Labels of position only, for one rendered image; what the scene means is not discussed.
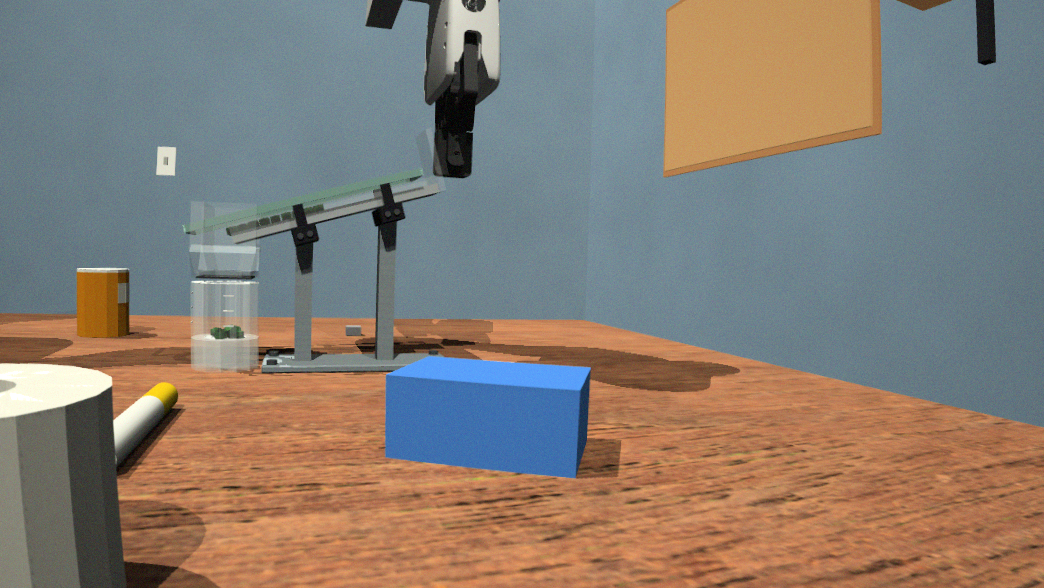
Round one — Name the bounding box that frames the white cylinder with yellow cap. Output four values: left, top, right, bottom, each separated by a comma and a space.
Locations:
114, 383, 177, 467

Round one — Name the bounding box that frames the blue rectangular block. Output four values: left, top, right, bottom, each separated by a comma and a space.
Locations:
385, 356, 591, 478

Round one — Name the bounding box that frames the grey faceted cylinder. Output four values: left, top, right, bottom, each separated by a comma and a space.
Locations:
0, 364, 127, 588

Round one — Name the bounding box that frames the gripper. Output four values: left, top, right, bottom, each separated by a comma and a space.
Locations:
423, 0, 500, 178

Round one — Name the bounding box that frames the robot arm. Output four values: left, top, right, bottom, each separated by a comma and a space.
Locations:
365, 0, 403, 29

